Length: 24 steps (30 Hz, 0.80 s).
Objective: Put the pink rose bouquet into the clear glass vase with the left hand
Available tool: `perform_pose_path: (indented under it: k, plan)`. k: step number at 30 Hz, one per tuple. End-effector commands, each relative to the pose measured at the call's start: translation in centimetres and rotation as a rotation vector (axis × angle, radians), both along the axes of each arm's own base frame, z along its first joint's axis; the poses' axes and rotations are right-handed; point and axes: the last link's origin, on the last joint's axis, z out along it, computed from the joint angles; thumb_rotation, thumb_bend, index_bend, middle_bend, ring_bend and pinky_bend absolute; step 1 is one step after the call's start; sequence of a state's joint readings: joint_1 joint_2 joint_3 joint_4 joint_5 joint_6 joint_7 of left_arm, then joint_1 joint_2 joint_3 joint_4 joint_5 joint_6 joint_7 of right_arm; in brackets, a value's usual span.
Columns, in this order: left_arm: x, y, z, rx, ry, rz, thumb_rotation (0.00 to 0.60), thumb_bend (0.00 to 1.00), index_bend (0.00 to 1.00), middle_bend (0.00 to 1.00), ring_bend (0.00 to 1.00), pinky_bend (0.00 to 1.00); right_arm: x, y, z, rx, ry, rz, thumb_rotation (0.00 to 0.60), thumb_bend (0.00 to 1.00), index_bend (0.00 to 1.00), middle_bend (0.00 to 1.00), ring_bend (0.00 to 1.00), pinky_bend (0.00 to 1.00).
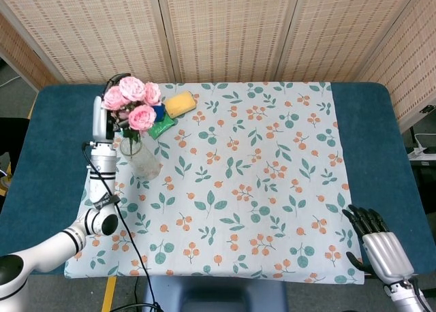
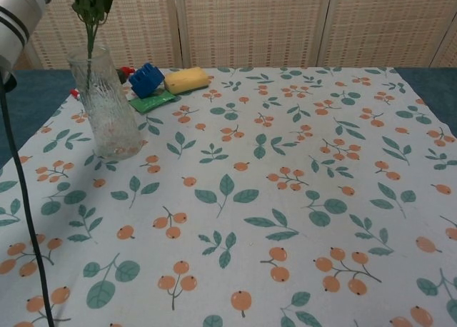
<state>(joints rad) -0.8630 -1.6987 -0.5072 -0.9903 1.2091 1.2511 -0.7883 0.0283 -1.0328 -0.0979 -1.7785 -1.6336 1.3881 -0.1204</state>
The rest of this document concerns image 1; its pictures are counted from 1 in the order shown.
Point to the pink artificial flower bouquet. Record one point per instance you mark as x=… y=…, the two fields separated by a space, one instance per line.
x=134 y=102

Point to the blue chair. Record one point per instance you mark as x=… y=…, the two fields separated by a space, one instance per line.
x=214 y=295

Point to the bamboo folding screen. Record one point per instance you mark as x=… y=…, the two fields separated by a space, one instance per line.
x=218 y=32

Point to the green packet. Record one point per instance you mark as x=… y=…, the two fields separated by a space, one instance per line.
x=160 y=128

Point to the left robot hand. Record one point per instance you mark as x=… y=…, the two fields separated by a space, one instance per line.
x=104 y=116

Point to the blue grape-shaped toy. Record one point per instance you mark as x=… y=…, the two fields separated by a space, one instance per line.
x=158 y=111

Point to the floral patterned tablecloth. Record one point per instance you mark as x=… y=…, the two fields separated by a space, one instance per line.
x=225 y=179

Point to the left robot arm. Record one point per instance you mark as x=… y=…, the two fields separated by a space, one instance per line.
x=92 y=203

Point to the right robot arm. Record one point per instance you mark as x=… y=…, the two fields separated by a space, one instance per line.
x=407 y=296

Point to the yellow sponge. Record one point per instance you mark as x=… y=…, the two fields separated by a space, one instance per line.
x=180 y=104

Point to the blue table cover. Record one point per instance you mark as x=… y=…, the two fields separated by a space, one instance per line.
x=51 y=155

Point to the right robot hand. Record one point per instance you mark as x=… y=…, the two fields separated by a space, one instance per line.
x=381 y=247

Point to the clear glass vase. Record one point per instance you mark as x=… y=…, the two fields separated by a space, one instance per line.
x=140 y=158

